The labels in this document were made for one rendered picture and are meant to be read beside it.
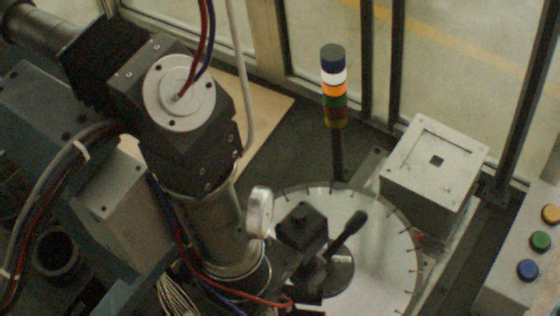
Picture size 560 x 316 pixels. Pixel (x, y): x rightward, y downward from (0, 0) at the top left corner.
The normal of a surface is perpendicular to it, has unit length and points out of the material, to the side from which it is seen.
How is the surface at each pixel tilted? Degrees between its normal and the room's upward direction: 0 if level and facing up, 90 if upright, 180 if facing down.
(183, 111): 45
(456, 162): 0
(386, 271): 0
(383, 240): 0
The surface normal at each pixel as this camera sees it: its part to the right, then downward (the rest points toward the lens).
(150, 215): 0.82, 0.42
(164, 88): 0.51, -0.11
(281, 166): -0.10, -0.58
